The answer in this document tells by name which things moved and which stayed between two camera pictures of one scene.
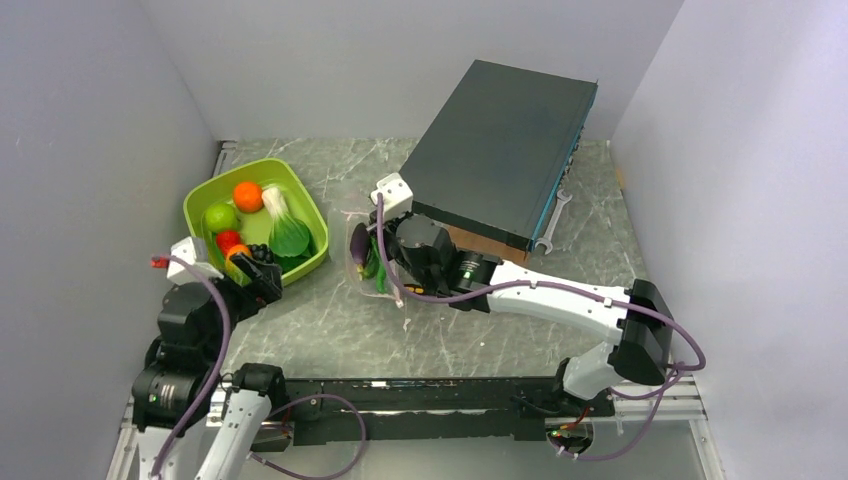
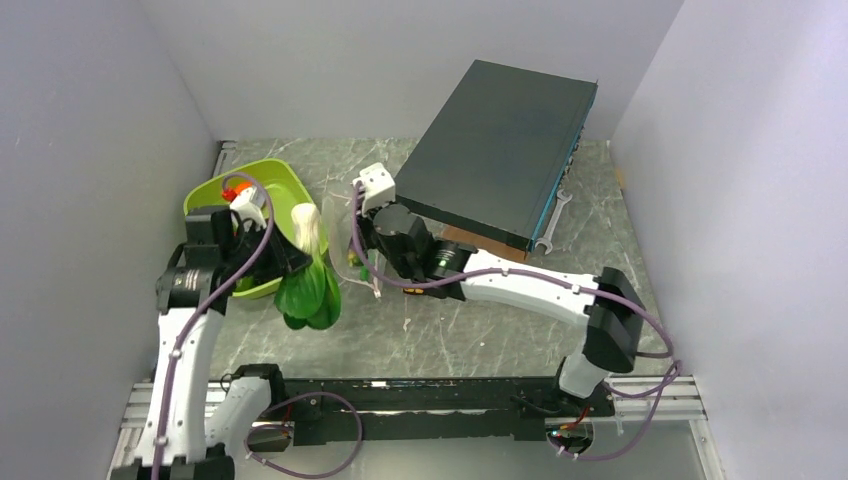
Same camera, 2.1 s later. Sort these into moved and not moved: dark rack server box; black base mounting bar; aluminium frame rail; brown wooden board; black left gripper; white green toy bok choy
Moved: black left gripper; white green toy bok choy
Not moved: black base mounting bar; brown wooden board; aluminium frame rail; dark rack server box
